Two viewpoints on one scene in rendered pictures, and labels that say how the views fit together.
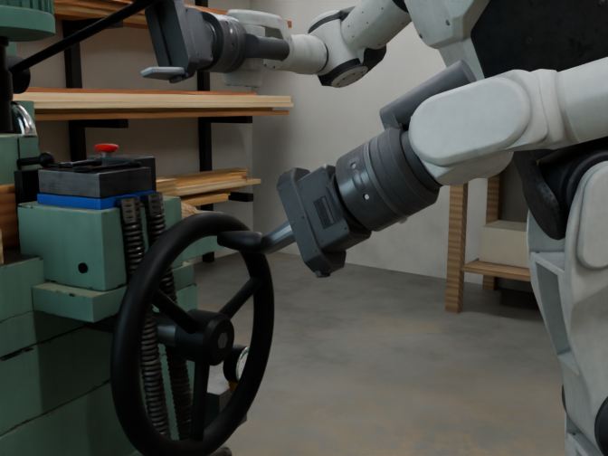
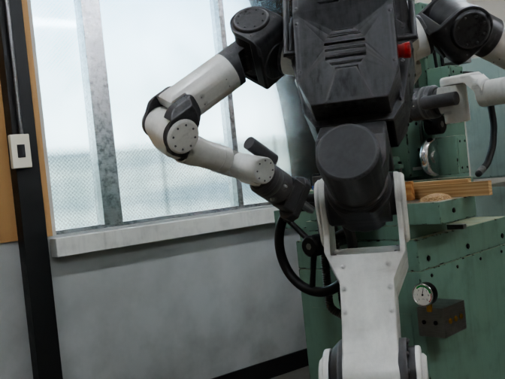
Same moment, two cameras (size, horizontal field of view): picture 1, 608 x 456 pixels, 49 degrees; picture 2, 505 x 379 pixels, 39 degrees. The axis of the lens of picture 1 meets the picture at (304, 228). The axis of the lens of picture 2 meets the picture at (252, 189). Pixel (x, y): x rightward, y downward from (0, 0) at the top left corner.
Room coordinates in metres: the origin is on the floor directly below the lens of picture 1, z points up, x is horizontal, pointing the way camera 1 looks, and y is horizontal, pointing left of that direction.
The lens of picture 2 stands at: (1.13, -1.82, 1.02)
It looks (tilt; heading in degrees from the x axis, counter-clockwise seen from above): 1 degrees down; 106
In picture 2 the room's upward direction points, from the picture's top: 6 degrees counter-clockwise
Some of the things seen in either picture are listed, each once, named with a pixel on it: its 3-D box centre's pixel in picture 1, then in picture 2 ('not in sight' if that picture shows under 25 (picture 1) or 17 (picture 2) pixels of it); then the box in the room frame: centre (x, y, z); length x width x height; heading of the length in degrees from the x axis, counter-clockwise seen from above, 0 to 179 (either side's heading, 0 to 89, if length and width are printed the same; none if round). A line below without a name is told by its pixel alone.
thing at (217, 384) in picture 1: (205, 400); (442, 317); (1.06, 0.17, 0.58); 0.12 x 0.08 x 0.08; 62
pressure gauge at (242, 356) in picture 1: (238, 369); (426, 297); (1.03, 0.11, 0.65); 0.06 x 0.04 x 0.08; 152
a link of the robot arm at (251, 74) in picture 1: (242, 52); (444, 103); (1.12, 0.10, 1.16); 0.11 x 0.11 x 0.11; 62
